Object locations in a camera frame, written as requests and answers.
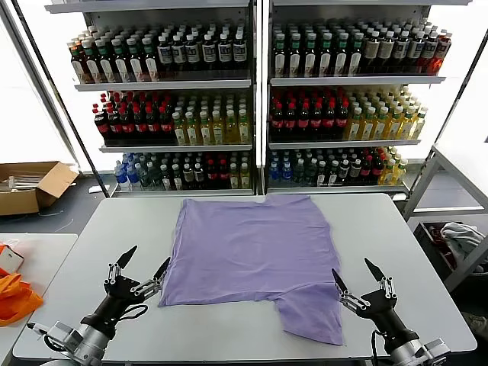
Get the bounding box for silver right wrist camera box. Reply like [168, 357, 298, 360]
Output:
[419, 337, 458, 366]

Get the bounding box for white orange small box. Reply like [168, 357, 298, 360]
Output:
[0, 243, 25, 274]

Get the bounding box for open cardboard box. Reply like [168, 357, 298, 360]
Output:
[0, 161, 80, 217]

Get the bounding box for red garment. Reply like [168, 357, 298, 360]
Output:
[425, 225, 454, 264]

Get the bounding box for black storage crate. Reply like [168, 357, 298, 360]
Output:
[413, 220, 488, 285]

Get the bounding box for grey metal frame table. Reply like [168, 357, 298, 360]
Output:
[402, 143, 488, 293]

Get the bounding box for red orange drink bottle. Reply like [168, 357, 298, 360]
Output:
[434, 32, 454, 75]

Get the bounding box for cola bottle red cap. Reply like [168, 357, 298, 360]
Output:
[94, 106, 112, 141]
[270, 101, 285, 135]
[284, 101, 298, 135]
[159, 106, 174, 141]
[146, 106, 161, 141]
[133, 106, 148, 141]
[108, 108, 124, 141]
[361, 155, 373, 186]
[120, 107, 136, 141]
[371, 155, 384, 186]
[217, 159, 230, 190]
[206, 159, 219, 190]
[335, 101, 350, 135]
[323, 101, 338, 135]
[297, 101, 312, 135]
[310, 101, 325, 135]

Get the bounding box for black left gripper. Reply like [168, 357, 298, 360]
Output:
[82, 245, 172, 332]

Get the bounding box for dark diagonal frame pole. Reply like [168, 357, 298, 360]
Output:
[11, 0, 111, 198]

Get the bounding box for white packing tubes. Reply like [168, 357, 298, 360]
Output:
[0, 173, 39, 192]

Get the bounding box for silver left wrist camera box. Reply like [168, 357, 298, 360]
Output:
[26, 321, 83, 352]

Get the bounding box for thin diagonal frame pole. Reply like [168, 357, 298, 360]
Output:
[430, 26, 488, 153]

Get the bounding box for grey white garment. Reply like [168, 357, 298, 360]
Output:
[439, 222, 485, 253]

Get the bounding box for orange cloth bag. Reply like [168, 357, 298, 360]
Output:
[0, 268, 44, 328]

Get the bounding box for dark bottle blue label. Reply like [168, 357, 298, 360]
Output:
[201, 33, 217, 79]
[185, 33, 201, 79]
[232, 32, 249, 79]
[217, 32, 233, 79]
[422, 30, 439, 75]
[171, 34, 187, 79]
[393, 30, 411, 75]
[156, 34, 174, 79]
[409, 30, 425, 75]

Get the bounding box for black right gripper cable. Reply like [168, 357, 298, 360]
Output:
[371, 329, 390, 366]

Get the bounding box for silver diagonal frame pole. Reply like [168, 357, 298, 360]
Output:
[0, 11, 81, 171]

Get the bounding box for dark green bottle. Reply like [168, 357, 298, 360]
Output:
[138, 162, 152, 190]
[149, 162, 162, 190]
[293, 159, 307, 187]
[304, 159, 318, 187]

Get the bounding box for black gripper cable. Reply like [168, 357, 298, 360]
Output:
[114, 303, 149, 325]
[371, 329, 390, 366]

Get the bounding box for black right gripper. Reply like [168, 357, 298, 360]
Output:
[330, 257, 419, 350]

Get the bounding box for red tea bottle white label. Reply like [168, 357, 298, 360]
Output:
[69, 40, 88, 84]

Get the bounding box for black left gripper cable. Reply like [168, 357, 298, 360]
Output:
[114, 303, 149, 325]

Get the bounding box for grey metal shelf rack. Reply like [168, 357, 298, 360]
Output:
[43, 0, 255, 197]
[262, 0, 472, 195]

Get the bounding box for purple t-shirt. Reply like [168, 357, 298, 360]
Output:
[157, 194, 345, 347]

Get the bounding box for dark bottle beige label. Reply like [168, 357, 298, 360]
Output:
[378, 30, 396, 75]
[364, 30, 380, 75]

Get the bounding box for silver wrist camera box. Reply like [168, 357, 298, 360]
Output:
[26, 321, 83, 352]
[419, 337, 458, 366]

